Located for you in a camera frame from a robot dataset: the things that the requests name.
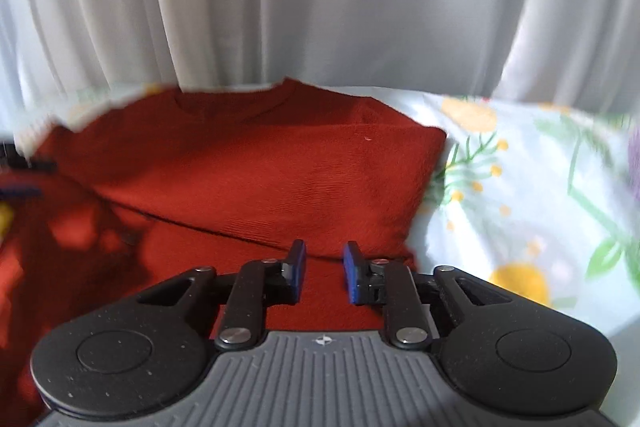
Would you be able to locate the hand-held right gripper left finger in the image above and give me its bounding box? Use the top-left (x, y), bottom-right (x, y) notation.
top-left (137, 239), bottom-right (307, 352)

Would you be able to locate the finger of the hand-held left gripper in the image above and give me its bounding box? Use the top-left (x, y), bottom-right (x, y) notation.
top-left (0, 142), bottom-right (57, 202)

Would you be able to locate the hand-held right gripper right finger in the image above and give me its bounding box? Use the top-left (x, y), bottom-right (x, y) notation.
top-left (342, 241), bottom-right (506, 352)

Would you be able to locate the red knit sweater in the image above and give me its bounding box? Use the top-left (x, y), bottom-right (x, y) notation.
top-left (0, 77), bottom-right (448, 427)

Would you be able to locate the floral printed bedsheet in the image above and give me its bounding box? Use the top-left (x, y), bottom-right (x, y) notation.
top-left (0, 83), bottom-right (640, 427)

